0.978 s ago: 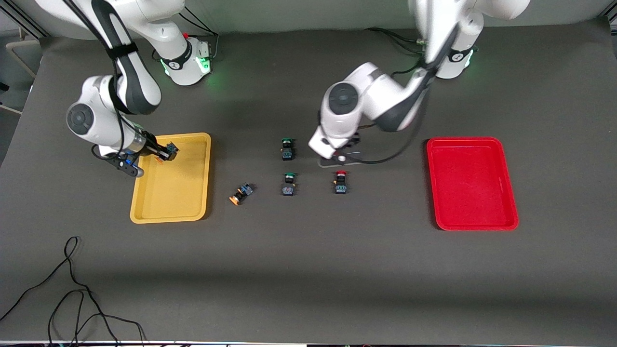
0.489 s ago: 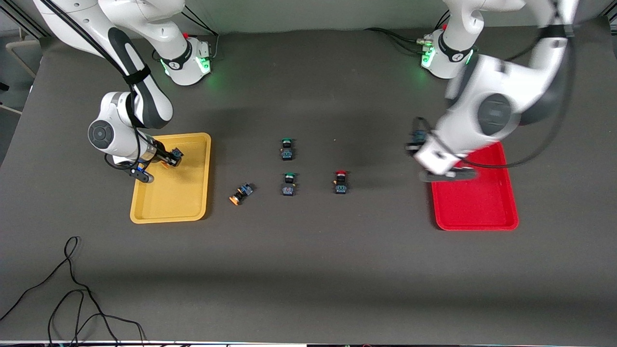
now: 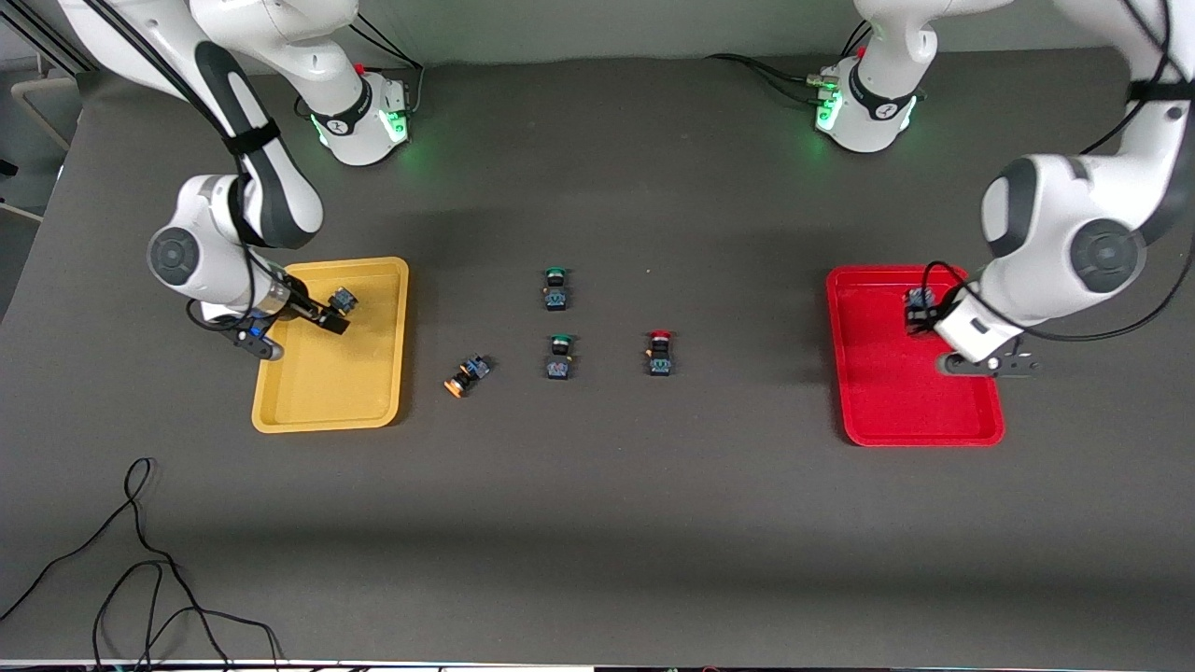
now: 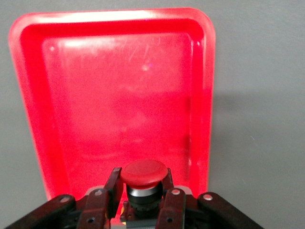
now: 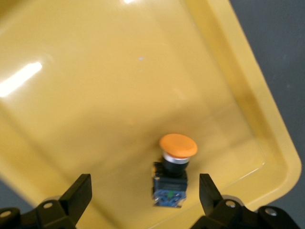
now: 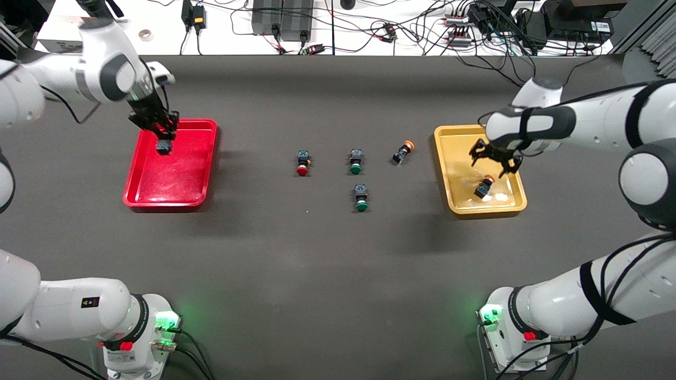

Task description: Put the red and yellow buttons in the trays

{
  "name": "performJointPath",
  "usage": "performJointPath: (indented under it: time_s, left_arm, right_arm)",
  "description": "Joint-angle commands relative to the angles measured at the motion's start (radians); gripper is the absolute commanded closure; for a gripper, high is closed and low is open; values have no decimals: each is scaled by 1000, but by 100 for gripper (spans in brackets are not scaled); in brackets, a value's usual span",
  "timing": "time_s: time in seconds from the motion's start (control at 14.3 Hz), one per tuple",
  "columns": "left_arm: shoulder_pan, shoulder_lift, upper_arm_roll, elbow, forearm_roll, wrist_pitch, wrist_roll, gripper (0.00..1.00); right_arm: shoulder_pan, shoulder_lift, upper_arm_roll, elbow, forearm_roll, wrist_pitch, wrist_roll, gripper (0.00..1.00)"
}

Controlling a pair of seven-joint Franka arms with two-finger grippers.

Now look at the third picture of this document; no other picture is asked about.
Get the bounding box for thin black loose cable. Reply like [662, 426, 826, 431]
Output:
[0, 456, 286, 672]

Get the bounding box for black arm base cables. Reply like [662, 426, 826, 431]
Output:
[705, 19, 874, 104]
[294, 9, 426, 122]

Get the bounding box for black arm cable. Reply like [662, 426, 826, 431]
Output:
[84, 0, 281, 337]
[922, 0, 1195, 343]

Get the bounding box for red plastic tray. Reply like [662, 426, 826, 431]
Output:
[826, 265, 1006, 448]

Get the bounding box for black right arm base cables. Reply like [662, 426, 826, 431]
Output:
[294, 9, 426, 122]

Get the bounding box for yellow plastic tray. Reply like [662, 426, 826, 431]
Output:
[251, 257, 411, 435]

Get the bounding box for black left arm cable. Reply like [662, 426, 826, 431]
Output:
[922, 0, 1195, 343]

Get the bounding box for black cable strap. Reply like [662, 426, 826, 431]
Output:
[1125, 78, 1195, 104]
[222, 119, 281, 157]

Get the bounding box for black left arm base cables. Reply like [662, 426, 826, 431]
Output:
[705, 19, 874, 104]

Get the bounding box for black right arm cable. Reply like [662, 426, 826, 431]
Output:
[84, 0, 281, 337]

